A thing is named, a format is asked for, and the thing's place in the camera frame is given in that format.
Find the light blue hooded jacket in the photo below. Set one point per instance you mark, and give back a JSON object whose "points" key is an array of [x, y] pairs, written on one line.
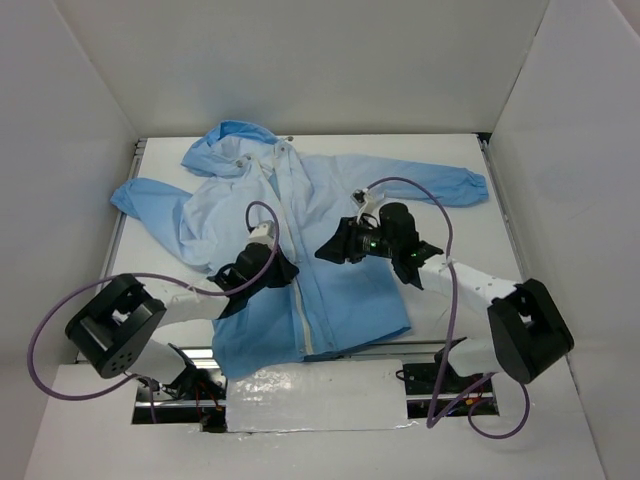
{"points": [[250, 175]]}

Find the white foam block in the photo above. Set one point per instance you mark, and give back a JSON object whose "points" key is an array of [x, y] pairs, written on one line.
{"points": [[323, 396]]}

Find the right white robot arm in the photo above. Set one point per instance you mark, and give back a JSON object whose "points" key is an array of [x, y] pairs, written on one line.
{"points": [[528, 332]]}

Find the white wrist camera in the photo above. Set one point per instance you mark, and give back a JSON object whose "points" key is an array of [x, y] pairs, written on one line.
{"points": [[365, 197], [264, 233]]}

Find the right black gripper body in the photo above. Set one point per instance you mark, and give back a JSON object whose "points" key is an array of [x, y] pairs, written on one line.
{"points": [[347, 242]]}

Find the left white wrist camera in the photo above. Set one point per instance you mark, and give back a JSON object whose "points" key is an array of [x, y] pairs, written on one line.
{"points": [[264, 233]]}

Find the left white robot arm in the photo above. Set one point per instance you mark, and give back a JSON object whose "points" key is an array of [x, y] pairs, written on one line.
{"points": [[114, 330]]}

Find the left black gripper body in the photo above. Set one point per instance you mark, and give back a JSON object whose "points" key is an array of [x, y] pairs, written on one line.
{"points": [[276, 267]]}

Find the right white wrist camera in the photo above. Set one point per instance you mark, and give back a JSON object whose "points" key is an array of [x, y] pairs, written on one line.
{"points": [[365, 197]]}

